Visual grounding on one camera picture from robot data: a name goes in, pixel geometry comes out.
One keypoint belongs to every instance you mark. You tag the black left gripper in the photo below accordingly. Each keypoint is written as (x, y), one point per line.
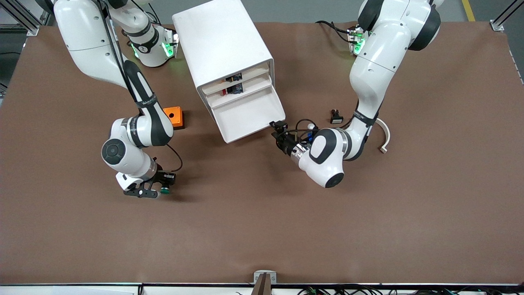
(286, 144)

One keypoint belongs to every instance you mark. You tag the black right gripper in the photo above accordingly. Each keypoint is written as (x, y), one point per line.
(161, 176)

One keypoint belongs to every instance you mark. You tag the green push button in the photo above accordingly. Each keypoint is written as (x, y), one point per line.
(166, 189)

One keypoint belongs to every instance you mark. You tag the large white drawer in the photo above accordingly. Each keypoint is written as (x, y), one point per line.
(249, 116)

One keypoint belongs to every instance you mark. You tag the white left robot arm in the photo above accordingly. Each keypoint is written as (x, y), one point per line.
(376, 69)

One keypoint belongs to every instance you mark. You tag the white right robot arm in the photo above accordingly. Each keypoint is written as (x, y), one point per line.
(90, 49)

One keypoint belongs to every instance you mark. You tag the white drawer with red button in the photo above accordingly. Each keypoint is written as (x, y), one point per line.
(254, 88)

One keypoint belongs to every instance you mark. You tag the black white push button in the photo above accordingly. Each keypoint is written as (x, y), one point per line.
(336, 119)

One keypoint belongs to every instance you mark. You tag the white drawer with black part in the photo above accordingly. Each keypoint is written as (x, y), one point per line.
(256, 73)

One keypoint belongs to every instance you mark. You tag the red blue button part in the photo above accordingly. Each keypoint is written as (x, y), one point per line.
(231, 90)

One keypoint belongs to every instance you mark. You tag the orange button box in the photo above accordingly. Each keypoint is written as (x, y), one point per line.
(177, 114)

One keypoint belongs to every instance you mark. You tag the white drawer cabinet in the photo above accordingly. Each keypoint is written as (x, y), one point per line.
(217, 37)

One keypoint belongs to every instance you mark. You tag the black yellow electrical part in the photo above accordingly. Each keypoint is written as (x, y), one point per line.
(234, 77)

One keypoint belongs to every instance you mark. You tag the white curved bracket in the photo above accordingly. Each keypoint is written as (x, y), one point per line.
(387, 135)

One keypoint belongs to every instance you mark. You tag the brown camera post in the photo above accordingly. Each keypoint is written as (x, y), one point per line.
(262, 287)

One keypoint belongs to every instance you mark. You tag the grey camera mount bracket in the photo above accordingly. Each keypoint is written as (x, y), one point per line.
(273, 278)

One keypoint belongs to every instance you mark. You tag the aluminium frame profile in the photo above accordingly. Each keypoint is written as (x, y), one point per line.
(497, 24)
(30, 24)

